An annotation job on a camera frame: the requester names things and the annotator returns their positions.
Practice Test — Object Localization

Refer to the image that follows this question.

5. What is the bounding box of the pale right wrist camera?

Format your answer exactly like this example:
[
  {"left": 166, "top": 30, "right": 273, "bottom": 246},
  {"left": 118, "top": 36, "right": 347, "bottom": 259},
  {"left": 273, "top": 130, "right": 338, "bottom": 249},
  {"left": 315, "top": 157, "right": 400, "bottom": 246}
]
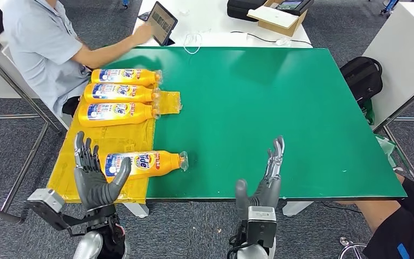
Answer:
[{"left": 246, "top": 205, "right": 278, "bottom": 249}]

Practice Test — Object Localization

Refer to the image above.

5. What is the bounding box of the yellow taped cardboard sheet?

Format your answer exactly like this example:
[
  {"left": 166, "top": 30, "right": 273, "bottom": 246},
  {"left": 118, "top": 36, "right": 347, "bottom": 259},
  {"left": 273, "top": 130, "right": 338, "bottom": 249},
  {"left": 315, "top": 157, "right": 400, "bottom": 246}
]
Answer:
[{"left": 46, "top": 85, "right": 183, "bottom": 205}]

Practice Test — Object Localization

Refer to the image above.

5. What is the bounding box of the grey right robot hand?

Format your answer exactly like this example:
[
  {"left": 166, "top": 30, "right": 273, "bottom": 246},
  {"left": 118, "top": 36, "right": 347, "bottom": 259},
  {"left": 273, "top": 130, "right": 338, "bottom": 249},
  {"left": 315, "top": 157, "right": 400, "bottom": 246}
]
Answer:
[{"left": 234, "top": 135, "right": 286, "bottom": 220}]

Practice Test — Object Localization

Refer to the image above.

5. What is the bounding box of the black backpack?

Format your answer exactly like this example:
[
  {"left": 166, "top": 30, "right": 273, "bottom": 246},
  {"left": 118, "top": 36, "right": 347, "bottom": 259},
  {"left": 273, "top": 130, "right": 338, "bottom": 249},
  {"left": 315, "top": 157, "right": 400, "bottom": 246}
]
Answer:
[{"left": 340, "top": 56, "right": 384, "bottom": 108}]

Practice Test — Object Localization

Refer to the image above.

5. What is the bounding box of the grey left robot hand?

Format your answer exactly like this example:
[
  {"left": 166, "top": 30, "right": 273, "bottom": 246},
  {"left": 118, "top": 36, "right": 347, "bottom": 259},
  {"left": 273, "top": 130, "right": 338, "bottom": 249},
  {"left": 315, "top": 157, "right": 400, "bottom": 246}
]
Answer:
[{"left": 73, "top": 131, "right": 133, "bottom": 212}]

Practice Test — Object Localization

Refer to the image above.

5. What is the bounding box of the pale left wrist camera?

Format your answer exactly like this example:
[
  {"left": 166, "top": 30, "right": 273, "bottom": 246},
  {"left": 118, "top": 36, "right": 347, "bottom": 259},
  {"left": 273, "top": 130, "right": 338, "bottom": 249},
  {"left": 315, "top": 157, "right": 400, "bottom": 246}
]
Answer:
[{"left": 26, "top": 188, "right": 68, "bottom": 231}]

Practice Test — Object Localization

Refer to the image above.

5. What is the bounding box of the black tablet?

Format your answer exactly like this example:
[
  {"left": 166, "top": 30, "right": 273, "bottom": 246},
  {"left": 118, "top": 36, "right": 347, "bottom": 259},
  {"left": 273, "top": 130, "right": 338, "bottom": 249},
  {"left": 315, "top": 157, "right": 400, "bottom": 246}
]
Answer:
[{"left": 145, "top": 1, "right": 179, "bottom": 47}]

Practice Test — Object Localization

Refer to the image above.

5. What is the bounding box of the metal chair ring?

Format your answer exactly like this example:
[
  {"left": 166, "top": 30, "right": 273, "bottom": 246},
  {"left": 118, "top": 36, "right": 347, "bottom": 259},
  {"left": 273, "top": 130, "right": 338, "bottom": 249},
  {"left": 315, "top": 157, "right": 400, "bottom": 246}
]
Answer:
[{"left": 338, "top": 236, "right": 368, "bottom": 259}]

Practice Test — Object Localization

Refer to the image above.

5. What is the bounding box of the orange detergent bottle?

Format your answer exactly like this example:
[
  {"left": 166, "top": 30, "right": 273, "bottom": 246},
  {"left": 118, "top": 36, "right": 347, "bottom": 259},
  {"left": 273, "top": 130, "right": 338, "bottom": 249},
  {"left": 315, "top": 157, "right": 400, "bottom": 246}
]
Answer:
[
  {"left": 104, "top": 150, "right": 189, "bottom": 180},
  {"left": 78, "top": 102, "right": 161, "bottom": 128},
  {"left": 84, "top": 83, "right": 161, "bottom": 104},
  {"left": 91, "top": 69, "right": 163, "bottom": 87}
]

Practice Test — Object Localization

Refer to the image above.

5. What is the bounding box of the black floor cable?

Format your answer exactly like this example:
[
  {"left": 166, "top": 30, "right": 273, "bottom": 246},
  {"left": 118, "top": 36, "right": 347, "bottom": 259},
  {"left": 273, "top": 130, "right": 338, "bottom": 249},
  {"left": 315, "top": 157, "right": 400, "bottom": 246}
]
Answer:
[{"left": 320, "top": 201, "right": 363, "bottom": 214}]

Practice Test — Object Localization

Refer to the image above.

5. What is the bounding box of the black terminal with screen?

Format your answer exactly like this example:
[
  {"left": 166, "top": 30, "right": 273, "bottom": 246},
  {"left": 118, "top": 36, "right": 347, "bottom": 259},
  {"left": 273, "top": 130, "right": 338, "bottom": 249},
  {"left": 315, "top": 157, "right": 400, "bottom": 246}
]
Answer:
[{"left": 275, "top": 0, "right": 315, "bottom": 17}]

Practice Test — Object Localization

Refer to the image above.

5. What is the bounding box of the person's right hand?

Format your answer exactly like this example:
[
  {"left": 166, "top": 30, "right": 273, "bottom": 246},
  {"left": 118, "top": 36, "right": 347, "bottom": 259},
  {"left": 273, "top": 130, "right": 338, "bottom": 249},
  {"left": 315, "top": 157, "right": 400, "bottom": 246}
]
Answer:
[{"left": 131, "top": 23, "right": 155, "bottom": 46}]

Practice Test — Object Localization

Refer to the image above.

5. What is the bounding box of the black case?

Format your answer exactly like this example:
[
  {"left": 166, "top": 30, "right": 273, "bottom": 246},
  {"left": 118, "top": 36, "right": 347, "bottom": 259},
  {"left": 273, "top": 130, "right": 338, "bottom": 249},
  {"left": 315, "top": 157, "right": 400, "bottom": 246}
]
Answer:
[{"left": 226, "top": 0, "right": 268, "bottom": 23}]

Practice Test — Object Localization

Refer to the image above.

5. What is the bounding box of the white table leg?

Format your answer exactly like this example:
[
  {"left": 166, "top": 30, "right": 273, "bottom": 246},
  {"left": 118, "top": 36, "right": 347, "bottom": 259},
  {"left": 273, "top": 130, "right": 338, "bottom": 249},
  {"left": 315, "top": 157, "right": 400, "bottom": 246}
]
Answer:
[
  {"left": 282, "top": 200, "right": 315, "bottom": 217},
  {"left": 123, "top": 202, "right": 150, "bottom": 219}
]

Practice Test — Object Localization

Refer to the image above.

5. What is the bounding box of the person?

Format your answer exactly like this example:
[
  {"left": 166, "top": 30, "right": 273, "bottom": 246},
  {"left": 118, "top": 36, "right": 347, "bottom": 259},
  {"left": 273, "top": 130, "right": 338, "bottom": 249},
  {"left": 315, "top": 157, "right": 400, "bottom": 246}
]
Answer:
[
  {"left": 1, "top": 0, "right": 155, "bottom": 117},
  {"left": 335, "top": 173, "right": 414, "bottom": 259}
]

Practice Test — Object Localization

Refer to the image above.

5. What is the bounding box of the cardboard box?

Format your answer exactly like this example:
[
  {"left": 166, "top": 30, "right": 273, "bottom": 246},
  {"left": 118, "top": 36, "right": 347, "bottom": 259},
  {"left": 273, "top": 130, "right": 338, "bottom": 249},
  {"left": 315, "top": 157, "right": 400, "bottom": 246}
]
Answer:
[{"left": 247, "top": 0, "right": 308, "bottom": 38}]

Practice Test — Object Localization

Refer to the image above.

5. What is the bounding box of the green bag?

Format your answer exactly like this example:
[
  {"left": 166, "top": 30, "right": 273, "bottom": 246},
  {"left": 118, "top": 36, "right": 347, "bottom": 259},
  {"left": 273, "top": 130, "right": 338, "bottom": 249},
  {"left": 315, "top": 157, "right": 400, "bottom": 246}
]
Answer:
[{"left": 361, "top": 98, "right": 376, "bottom": 126}]

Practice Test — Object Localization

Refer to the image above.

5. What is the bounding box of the metal desk frame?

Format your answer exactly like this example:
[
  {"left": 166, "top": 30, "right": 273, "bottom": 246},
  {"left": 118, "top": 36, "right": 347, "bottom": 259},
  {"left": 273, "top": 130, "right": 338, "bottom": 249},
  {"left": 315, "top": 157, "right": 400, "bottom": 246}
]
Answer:
[{"left": 372, "top": 75, "right": 414, "bottom": 187}]

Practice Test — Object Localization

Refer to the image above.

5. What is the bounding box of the white flat sheet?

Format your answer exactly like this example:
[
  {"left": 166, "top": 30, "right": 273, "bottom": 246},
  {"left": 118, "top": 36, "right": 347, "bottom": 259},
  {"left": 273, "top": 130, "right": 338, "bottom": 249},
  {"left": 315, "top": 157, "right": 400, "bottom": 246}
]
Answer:
[{"left": 247, "top": 6, "right": 300, "bottom": 29}]

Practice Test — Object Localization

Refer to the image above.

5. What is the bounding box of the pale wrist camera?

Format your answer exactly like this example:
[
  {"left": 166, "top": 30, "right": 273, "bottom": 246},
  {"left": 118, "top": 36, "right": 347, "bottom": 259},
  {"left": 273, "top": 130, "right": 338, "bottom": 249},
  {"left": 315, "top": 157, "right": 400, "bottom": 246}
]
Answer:
[
  {"left": 26, "top": 188, "right": 68, "bottom": 231},
  {"left": 246, "top": 205, "right": 278, "bottom": 249}
]

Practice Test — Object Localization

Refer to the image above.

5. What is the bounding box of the black desk cable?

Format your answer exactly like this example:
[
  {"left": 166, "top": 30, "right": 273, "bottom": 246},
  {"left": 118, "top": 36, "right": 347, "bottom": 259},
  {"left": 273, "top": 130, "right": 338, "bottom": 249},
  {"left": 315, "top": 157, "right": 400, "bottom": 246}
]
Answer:
[{"left": 230, "top": 30, "right": 314, "bottom": 46}]

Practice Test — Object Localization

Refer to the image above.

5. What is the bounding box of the blue cart frame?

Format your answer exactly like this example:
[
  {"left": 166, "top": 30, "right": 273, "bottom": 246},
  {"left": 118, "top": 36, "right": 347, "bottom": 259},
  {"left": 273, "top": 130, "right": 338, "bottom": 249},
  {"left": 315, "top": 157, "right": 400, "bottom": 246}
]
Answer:
[{"left": 379, "top": 0, "right": 400, "bottom": 16}]

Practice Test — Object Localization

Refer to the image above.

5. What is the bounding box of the white looped cable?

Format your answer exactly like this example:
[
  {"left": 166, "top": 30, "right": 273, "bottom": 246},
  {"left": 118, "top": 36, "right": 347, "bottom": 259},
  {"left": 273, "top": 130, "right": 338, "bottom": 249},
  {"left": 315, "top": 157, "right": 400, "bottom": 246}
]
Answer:
[{"left": 183, "top": 32, "right": 203, "bottom": 56}]

